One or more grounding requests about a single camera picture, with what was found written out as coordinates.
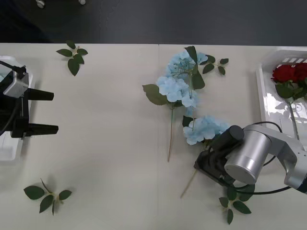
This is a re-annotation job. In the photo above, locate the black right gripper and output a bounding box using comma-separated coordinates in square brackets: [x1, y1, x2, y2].
[193, 149, 228, 186]

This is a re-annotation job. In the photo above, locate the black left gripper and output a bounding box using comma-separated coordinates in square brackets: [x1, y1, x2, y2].
[0, 87, 59, 139]

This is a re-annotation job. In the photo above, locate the red rose with green stem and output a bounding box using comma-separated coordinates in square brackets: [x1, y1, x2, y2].
[272, 64, 300, 141]
[294, 62, 307, 101]

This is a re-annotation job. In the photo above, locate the shallow white box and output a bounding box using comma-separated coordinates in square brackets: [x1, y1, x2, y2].
[255, 46, 307, 154]
[0, 55, 36, 161]

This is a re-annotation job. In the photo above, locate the loose green leaf sprig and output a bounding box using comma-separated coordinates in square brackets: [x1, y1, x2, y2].
[56, 40, 89, 77]
[218, 184, 255, 225]
[23, 178, 72, 216]
[202, 54, 230, 76]

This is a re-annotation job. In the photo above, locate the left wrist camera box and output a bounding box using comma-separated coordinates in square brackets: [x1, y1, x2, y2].
[2, 70, 33, 98]

